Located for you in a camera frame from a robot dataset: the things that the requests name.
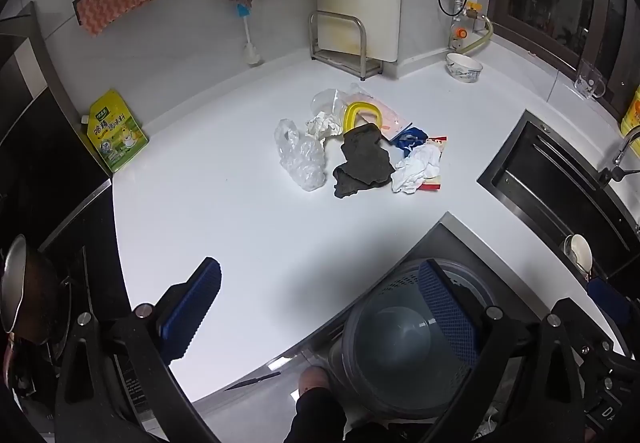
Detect black kitchen sink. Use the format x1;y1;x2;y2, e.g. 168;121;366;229
477;110;640;284

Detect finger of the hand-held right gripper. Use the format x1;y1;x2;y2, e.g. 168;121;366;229
555;275;632;354

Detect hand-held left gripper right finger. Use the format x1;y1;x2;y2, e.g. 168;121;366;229
417;259;586;443

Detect black cabinet handle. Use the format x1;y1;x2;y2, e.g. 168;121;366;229
224;371;282;391

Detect white cup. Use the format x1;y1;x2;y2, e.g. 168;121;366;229
564;234;592;274

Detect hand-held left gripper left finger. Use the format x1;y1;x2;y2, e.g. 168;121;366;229
54;256;223;443

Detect green yellow seasoning pouch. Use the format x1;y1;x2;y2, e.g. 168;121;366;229
81;89;149;173

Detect yellow plastic lid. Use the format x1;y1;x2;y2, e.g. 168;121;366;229
344;102;385;134

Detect yellow gas hose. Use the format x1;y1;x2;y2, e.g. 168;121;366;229
452;16;494;55

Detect clear pink zip bag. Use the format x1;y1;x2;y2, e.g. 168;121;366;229
350;83;415;144

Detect white tissue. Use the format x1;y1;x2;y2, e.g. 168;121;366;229
391;143;442;195

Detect blue ribbon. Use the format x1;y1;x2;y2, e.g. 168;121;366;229
389;126;428;151

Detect red white snack packet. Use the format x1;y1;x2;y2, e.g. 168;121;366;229
415;136;447;191

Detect metal cutting board rack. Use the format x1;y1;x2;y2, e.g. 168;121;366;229
308;10;385;81

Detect grey perforated trash bin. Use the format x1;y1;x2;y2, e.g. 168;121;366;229
327;258;533;421

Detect dark grey cloth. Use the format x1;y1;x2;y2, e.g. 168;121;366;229
332;122;396;199

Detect yellow dish soap bottle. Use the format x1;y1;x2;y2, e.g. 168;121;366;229
620;84;640;146

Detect chrome faucet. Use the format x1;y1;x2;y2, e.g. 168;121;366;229
599;126;640;186

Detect thin clear plastic bag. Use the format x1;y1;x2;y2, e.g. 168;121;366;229
312;88;351;116

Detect white patterned bowl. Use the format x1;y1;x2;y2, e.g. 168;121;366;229
446;52;484;84

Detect clear glass mug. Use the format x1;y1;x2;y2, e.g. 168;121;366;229
574;59;607;98

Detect pink slipper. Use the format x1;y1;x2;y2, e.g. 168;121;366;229
299;365;333;394

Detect metal pan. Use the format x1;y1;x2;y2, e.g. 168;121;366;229
0;234;58;346

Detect person's leg black trousers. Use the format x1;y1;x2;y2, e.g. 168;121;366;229
282;385;381;443

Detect white blue bottle brush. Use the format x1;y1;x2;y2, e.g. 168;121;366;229
236;3;264;66

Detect black integrated stove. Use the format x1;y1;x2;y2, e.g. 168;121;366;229
0;3;166;443

